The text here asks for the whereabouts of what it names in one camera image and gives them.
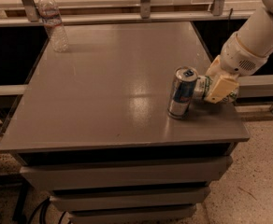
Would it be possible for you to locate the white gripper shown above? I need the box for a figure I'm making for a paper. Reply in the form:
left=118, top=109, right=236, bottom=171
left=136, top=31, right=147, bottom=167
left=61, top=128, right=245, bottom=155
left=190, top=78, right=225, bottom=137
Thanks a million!
left=204, top=32, right=268, bottom=104

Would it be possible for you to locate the silver green 7up can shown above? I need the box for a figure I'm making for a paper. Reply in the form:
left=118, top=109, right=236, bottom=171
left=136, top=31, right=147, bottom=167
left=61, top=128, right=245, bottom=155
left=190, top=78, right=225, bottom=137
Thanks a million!
left=193, top=75, right=240, bottom=105

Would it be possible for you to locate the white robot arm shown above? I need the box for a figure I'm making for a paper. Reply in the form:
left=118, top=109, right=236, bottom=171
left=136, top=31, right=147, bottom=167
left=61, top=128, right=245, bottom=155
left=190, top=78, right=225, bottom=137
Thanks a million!
left=204, top=0, right=273, bottom=104

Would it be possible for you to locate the blue silver redbull can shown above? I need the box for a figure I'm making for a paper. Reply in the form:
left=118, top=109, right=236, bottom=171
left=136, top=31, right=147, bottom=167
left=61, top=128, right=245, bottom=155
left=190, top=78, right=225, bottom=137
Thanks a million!
left=167, top=66, right=198, bottom=119

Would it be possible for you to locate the grey drawer cabinet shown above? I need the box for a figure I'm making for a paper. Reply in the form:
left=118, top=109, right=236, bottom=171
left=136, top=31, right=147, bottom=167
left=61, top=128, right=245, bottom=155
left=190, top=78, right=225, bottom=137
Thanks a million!
left=0, top=22, right=249, bottom=224

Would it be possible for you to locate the clear plastic water bottle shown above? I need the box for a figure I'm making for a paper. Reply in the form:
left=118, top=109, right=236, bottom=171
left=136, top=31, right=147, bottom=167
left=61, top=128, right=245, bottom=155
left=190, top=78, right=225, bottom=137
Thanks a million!
left=38, top=0, right=69, bottom=52

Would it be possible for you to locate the black cable on floor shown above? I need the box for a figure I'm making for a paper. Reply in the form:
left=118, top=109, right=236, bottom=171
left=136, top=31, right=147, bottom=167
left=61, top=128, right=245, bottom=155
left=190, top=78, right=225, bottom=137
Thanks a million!
left=27, top=198, right=69, bottom=224

